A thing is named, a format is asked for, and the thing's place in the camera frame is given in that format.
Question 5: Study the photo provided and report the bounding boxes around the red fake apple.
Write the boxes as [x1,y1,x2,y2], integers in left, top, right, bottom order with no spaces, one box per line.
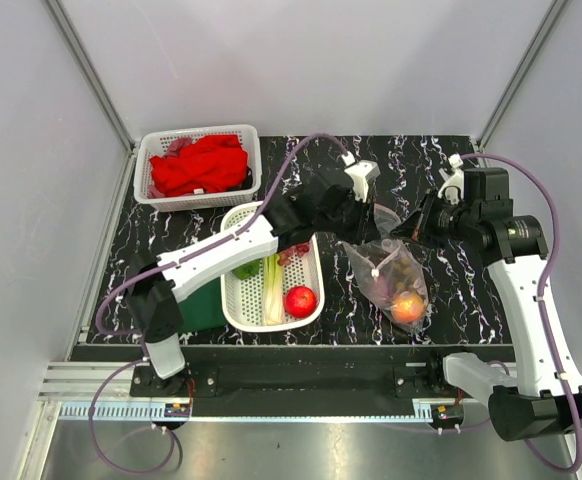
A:
[284,286,317,319]

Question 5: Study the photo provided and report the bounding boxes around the large white perforated basket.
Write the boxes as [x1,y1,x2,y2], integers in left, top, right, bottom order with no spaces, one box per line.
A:
[219,201,326,333]

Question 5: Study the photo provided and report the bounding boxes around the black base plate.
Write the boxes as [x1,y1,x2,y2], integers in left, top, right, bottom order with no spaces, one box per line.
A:
[130,345,514,419]

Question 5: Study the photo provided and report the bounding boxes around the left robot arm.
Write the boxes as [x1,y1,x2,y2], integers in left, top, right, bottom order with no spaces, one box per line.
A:
[124,181,378,396]

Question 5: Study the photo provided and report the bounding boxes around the green cloth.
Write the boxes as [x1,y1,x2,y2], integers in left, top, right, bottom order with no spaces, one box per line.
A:
[178,278,227,334]

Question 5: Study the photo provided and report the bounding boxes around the aluminium frame post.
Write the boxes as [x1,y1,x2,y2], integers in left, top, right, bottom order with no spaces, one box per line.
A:
[475,0,571,151]
[44,0,137,151]

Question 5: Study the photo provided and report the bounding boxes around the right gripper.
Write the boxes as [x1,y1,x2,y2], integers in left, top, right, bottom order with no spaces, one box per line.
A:
[389,188,478,250]

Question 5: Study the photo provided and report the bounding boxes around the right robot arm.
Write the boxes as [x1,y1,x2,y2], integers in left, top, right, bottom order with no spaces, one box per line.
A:
[392,168,582,441]

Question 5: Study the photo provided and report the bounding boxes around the beige fake garlic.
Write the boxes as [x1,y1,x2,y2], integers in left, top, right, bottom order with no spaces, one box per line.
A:
[262,254,284,326]

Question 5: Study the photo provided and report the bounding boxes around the red cloth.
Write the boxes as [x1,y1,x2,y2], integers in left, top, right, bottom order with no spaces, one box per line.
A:
[149,134,251,198]

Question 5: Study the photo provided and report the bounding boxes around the grey pink cloth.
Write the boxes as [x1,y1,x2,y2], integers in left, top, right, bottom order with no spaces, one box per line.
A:
[164,137,193,158]

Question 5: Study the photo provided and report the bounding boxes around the left aluminium frame post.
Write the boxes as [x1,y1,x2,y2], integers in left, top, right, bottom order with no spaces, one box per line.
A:
[44,0,137,151]

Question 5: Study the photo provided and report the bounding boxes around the clear zip top bag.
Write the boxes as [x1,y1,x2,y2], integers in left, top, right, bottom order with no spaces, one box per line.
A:
[343,204,429,334]

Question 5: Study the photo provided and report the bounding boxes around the green fake pepper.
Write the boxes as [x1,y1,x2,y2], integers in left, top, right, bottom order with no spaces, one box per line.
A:
[233,260,261,280]

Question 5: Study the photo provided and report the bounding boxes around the orange fake fruit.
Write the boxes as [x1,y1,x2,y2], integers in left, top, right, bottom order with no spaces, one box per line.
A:
[390,291,426,324]

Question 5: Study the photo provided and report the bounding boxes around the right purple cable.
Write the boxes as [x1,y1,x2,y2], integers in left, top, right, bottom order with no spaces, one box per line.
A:
[460,153,582,474]

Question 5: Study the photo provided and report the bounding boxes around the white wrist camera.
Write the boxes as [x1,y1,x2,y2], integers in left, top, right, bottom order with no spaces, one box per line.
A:
[341,152,380,203]
[437,154,464,205]

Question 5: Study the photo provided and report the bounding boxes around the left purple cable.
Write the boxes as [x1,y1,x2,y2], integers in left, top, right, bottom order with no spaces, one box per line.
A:
[88,133,355,474]

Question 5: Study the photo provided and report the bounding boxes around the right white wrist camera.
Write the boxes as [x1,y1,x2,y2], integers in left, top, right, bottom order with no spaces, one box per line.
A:
[437,154,464,205]

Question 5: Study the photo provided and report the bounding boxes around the purple cable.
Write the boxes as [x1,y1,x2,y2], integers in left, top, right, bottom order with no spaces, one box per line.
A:
[88,133,355,474]
[460,153,582,474]

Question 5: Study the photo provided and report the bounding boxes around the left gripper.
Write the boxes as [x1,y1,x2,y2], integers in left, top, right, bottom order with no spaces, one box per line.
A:
[316,190,381,246]

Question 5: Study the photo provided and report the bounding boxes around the small white basket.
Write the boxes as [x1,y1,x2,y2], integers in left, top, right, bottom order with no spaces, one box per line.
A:
[134,125,262,212]

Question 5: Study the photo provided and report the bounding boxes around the purple fake onion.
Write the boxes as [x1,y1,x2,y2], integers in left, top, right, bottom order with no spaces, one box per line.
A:
[369,277,393,303]

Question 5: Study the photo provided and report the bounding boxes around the white cable duct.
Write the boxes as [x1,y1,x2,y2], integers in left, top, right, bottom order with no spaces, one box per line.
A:
[58,399,435,424]

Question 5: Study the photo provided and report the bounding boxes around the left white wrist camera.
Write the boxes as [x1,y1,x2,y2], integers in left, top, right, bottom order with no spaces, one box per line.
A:
[341,152,380,203]

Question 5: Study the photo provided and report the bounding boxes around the right aluminium frame post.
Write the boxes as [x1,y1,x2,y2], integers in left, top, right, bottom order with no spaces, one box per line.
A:
[475,0,571,151]

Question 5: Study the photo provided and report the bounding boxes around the purple fake grapes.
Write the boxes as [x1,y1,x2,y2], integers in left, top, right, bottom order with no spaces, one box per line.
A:
[277,242,310,266]

